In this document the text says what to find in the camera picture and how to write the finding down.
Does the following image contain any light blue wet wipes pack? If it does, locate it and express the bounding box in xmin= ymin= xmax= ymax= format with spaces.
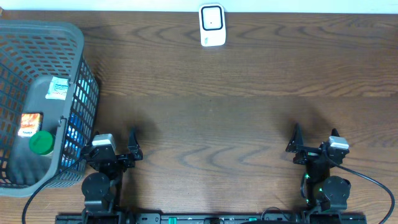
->
xmin=45 ymin=77 xmax=69 ymax=100

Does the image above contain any orange tissue pack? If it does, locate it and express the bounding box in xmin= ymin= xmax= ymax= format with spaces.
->
xmin=17 ymin=113 xmax=43 ymax=138

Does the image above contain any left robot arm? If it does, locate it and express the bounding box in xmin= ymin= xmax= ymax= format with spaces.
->
xmin=81 ymin=129 xmax=143 ymax=223

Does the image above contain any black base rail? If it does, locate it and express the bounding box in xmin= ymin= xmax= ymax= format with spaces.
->
xmin=55 ymin=212 xmax=368 ymax=224

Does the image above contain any grey plastic mesh basket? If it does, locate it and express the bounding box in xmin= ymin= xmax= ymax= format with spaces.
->
xmin=1 ymin=20 xmax=99 ymax=197

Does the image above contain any blue Oreo cookie pack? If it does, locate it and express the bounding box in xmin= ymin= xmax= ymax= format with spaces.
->
xmin=61 ymin=78 xmax=98 ymax=167

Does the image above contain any green lid jar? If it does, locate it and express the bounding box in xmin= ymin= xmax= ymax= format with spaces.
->
xmin=29 ymin=131 xmax=55 ymax=156

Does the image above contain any black right camera cable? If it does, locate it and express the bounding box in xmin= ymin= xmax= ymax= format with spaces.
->
xmin=323 ymin=144 xmax=396 ymax=224

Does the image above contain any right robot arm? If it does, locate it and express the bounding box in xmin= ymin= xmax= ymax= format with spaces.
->
xmin=285 ymin=124 xmax=351 ymax=223

